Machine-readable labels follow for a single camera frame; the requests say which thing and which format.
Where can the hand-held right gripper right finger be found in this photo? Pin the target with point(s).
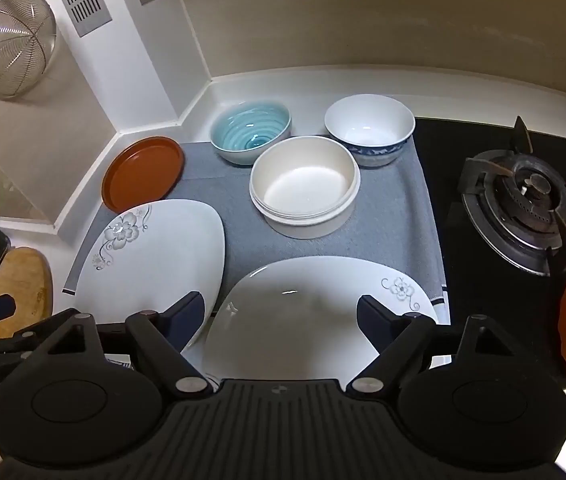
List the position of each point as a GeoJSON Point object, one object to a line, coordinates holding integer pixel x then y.
{"type": "Point", "coordinates": [373, 321]}

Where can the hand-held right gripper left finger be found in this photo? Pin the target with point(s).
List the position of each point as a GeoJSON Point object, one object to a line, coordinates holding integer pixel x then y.
{"type": "Point", "coordinates": [190, 321]}

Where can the white floral square plate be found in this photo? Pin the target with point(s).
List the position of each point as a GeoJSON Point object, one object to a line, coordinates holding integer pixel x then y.
{"type": "Point", "coordinates": [303, 320]}
{"type": "Point", "coordinates": [163, 250]}

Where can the cream plastic bowl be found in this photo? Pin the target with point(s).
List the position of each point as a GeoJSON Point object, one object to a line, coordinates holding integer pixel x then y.
{"type": "Point", "coordinates": [303, 185]}

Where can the orange round plate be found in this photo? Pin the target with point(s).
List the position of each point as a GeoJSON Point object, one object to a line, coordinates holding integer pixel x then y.
{"type": "Point", "coordinates": [140, 172]}

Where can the light blue swirl bowl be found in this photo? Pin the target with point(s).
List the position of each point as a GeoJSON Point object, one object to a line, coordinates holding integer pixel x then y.
{"type": "Point", "coordinates": [250, 127]}

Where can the wooden cutting board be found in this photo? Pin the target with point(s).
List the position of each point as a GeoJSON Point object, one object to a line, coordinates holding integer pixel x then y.
{"type": "Point", "coordinates": [18, 280]}

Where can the grey cloth mat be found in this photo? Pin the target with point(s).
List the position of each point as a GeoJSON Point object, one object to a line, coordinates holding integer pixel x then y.
{"type": "Point", "coordinates": [388, 220]}

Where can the black glass cooktop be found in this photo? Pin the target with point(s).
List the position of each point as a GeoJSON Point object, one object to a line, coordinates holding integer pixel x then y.
{"type": "Point", "coordinates": [483, 305]}

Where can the white bowl blue pattern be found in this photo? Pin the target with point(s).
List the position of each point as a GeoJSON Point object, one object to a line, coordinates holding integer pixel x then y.
{"type": "Point", "coordinates": [368, 125]}

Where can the gas stove burner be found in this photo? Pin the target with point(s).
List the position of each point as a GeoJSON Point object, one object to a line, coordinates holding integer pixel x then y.
{"type": "Point", "coordinates": [528, 200]}

